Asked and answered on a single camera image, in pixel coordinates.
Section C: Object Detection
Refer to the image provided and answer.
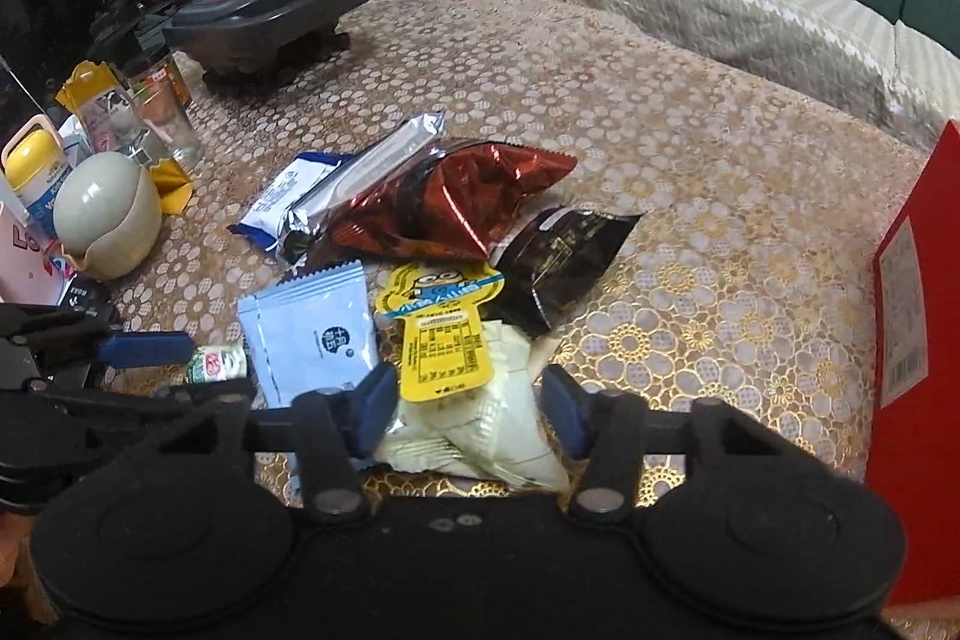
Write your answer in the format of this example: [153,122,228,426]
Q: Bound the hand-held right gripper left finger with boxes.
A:
[161,368,398,522]

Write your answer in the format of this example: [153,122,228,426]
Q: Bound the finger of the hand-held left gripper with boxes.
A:
[30,377,257,451]
[0,304,197,372]

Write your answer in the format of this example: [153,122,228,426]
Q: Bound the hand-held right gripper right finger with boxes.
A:
[540,366,758,522]

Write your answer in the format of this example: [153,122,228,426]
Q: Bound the white snack bag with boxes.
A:
[373,320,572,492]

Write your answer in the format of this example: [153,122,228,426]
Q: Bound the yellow cartoon snack packet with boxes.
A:
[374,260,506,403]

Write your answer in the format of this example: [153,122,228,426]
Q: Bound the light blue snack packet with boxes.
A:
[237,259,381,410]

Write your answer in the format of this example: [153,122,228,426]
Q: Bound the black snack bag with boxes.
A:
[490,206,647,339]

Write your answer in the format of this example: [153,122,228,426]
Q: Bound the blue and white snack packet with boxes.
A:
[227,152,355,253]

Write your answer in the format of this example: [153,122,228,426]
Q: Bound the red foil snack bag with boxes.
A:
[321,138,579,263]

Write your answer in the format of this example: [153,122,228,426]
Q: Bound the silver snack packet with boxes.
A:
[276,110,448,264]

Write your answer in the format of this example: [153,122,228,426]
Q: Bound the red cardboard box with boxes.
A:
[862,118,960,605]

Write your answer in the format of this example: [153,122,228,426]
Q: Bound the small black packet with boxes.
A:
[55,275,115,327]

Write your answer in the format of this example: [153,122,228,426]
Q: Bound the grey-green round teapot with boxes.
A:
[52,150,163,280]

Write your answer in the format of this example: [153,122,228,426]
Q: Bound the pink box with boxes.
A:
[0,200,77,305]

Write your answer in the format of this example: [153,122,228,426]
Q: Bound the white container with yellow lid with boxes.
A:
[0,113,77,238]

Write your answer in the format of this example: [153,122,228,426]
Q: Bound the clear glass jar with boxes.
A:
[123,50,206,170]

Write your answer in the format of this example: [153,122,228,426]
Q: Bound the black lidded container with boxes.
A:
[163,0,380,84]

